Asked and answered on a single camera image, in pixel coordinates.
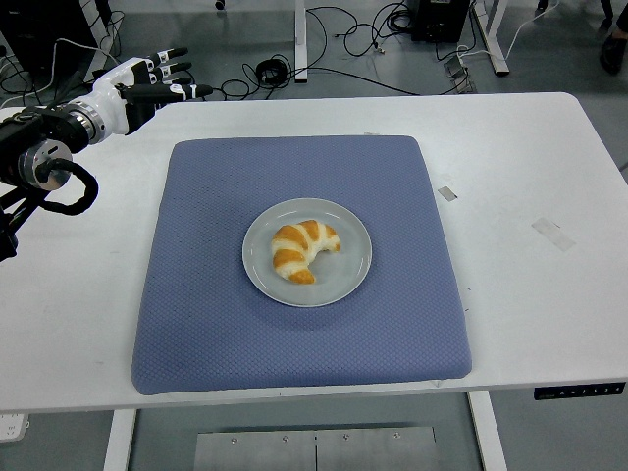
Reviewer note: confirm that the large clear tape piece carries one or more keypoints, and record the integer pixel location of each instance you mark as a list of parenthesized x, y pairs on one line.
[(553, 234)]

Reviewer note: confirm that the grey foot pedal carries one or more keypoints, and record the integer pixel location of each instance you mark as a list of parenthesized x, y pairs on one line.
[(460, 73)]

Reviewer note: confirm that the golden croissant bread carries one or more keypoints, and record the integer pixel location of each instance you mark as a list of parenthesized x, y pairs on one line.
[(294, 240)]

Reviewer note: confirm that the blue quilted mat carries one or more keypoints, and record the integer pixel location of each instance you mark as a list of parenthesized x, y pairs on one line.
[(221, 319)]

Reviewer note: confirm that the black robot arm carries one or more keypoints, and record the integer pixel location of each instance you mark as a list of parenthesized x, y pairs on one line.
[(29, 132)]

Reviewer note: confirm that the white power strip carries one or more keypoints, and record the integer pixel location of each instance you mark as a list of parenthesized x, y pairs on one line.
[(12, 428)]

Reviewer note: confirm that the white table leg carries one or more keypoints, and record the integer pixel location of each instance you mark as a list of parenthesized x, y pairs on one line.
[(120, 441), (488, 436)]

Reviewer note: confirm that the person's foot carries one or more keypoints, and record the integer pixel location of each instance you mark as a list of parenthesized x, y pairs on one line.
[(613, 54)]

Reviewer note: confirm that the grey round plate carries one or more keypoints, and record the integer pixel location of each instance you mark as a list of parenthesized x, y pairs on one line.
[(338, 279)]

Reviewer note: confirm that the black computer box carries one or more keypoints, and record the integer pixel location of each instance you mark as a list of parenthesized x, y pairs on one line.
[(439, 19)]

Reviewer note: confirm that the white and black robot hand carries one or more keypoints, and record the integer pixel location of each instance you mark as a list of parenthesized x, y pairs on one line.
[(115, 90)]

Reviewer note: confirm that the black cabinet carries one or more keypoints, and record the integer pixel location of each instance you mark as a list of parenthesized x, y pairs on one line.
[(44, 24)]

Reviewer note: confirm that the white desk leg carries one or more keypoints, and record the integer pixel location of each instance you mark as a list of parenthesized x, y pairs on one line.
[(100, 29), (494, 39), (300, 39)]

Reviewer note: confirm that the black table control panel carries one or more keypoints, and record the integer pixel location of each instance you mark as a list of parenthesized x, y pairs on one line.
[(579, 391)]

